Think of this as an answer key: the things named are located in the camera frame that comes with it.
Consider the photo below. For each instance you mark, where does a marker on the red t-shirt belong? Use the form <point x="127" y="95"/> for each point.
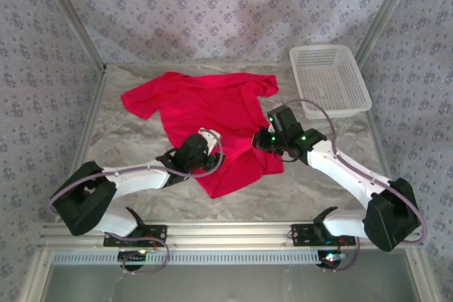
<point x="212" y="104"/>

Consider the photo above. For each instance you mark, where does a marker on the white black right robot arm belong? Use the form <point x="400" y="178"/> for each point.
<point x="339" y="171"/>

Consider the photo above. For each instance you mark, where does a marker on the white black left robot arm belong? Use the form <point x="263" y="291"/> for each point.
<point x="141" y="174"/>

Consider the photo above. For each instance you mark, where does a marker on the white perforated plastic basket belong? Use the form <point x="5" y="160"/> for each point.
<point x="329" y="79"/>

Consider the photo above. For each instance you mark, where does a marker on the black controller board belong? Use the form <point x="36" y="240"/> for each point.
<point x="131" y="256"/>
<point x="331" y="259"/>

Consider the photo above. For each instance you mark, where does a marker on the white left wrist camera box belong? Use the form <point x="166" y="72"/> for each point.
<point x="210" y="137"/>

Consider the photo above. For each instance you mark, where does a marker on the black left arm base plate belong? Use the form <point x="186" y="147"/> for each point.
<point x="159" y="233"/>

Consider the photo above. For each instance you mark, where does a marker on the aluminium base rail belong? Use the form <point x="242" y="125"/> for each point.
<point x="226" y="235"/>

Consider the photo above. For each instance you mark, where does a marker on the aluminium table side rail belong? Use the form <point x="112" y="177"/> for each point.
<point x="380" y="153"/>
<point x="86" y="132"/>

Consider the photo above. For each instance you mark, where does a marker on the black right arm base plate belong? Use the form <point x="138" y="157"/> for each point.
<point x="301" y="235"/>

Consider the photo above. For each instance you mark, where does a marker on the aluminium upright frame post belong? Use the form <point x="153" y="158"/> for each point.
<point x="73" y="15"/>
<point x="385" y="15"/>

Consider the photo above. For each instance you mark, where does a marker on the aluminium frame leg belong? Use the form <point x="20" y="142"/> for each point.
<point x="423" y="277"/>
<point x="33" y="277"/>

